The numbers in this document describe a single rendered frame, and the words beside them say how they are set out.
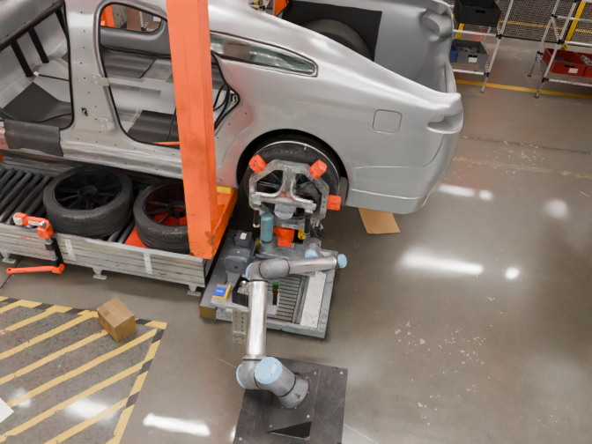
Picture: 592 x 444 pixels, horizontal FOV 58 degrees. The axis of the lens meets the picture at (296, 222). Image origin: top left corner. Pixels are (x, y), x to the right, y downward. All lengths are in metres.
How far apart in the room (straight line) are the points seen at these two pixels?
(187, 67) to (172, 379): 2.02
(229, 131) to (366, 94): 0.96
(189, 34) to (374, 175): 1.56
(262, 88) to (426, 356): 2.16
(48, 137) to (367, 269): 2.63
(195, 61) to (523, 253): 3.34
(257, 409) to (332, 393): 0.46
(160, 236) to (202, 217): 0.62
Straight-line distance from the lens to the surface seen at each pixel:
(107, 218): 4.25
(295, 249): 4.19
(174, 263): 3.99
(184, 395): 3.72
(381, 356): 3.96
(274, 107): 3.48
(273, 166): 3.54
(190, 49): 2.85
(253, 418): 3.28
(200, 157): 3.17
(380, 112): 3.40
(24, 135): 4.44
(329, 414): 3.32
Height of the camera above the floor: 3.21
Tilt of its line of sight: 42 degrees down
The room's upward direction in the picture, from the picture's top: 5 degrees clockwise
